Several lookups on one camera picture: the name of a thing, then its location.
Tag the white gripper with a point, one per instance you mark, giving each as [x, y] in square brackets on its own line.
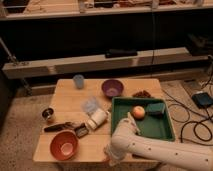
[110, 158]

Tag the green plastic tray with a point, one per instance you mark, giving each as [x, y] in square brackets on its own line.
[151, 126]

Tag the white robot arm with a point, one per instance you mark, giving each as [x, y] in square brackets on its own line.
[124, 140]

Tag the small metal cup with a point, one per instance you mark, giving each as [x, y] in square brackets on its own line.
[48, 115]

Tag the light blue cup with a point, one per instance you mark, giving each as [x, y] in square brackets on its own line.
[79, 81]

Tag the small dark box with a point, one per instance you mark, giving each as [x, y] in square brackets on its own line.
[81, 130]

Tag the white cylindrical bottle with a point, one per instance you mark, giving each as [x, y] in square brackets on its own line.
[97, 118]

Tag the peach apple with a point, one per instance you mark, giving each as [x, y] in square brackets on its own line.
[138, 112]

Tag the orange bowl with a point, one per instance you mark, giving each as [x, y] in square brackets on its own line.
[64, 145]

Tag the clear plastic bag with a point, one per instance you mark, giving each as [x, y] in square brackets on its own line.
[90, 106]

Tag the dark green sponge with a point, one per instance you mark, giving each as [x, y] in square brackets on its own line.
[155, 109]

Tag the brown dried food pile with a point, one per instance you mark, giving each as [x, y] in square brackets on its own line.
[142, 94]

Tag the purple bowl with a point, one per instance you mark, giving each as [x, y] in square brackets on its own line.
[112, 88]

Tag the black object on shelf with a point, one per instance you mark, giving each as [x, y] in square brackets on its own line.
[112, 53]

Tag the black power adapter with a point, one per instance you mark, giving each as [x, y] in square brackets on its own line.
[202, 100]

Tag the wooden low shelf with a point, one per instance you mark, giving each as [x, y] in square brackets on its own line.
[49, 67]

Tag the dark handled tool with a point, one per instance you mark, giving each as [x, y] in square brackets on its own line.
[59, 127]

